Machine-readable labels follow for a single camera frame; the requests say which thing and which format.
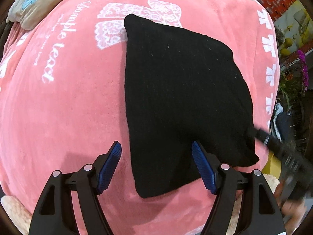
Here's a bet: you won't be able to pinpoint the black garment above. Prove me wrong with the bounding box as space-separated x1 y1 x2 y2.
124 14 259 198

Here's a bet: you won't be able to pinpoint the pink fleece blanket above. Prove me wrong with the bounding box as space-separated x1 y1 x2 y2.
1 0 279 234

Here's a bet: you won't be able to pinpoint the person's right hand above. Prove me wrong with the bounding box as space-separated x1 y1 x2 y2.
274 181 307 235

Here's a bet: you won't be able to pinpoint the purple orchid flowers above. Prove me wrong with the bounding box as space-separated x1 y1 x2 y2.
297 49 309 94

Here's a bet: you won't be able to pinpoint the beige plush pillow blue heart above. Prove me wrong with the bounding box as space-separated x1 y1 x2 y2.
6 0 62 30

